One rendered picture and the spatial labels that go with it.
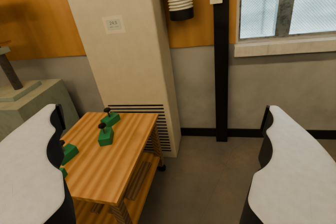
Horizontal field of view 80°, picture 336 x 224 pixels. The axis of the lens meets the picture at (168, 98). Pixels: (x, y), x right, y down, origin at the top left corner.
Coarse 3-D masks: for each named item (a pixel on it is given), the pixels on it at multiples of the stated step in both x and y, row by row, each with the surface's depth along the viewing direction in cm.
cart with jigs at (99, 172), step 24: (96, 120) 141; (120, 120) 137; (144, 120) 133; (72, 144) 114; (96, 144) 119; (120, 144) 116; (144, 144) 115; (72, 168) 105; (96, 168) 103; (120, 168) 101; (144, 168) 141; (72, 192) 92; (96, 192) 90; (120, 192) 89; (144, 192) 127; (96, 216) 117; (120, 216) 94
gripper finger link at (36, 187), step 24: (48, 120) 9; (0, 144) 8; (24, 144) 8; (48, 144) 8; (0, 168) 7; (24, 168) 7; (48, 168) 7; (0, 192) 6; (24, 192) 6; (48, 192) 6; (0, 216) 6; (24, 216) 6; (48, 216) 6; (72, 216) 7
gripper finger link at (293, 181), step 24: (264, 120) 11; (288, 120) 9; (264, 144) 9; (288, 144) 8; (312, 144) 8; (264, 168) 7; (288, 168) 7; (312, 168) 7; (264, 192) 6; (288, 192) 6; (312, 192) 6; (264, 216) 6; (288, 216) 6; (312, 216) 6
